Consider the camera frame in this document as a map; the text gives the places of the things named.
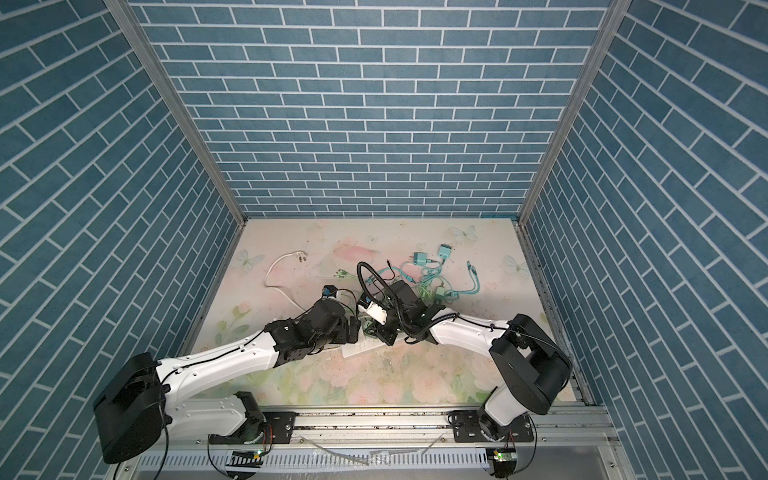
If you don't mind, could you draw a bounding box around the white multicolour power strip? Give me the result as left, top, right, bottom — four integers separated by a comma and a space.
341, 336, 385, 358

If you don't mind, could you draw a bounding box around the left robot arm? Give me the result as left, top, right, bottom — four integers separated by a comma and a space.
93, 298, 360, 464

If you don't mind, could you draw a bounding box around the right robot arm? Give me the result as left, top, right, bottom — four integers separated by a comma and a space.
356, 281, 573, 441

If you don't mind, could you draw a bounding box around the small teal charger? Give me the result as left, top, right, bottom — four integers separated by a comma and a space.
412, 252, 431, 267

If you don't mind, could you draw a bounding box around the large teal charger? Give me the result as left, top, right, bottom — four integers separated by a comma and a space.
437, 244, 452, 262

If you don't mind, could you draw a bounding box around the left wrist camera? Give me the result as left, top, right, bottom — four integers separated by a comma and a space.
321, 285, 338, 300

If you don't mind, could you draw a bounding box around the white power strip cord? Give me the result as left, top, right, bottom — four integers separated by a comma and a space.
263, 250, 310, 313

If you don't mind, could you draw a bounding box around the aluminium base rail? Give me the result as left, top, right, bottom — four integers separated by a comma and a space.
106, 401, 634, 479

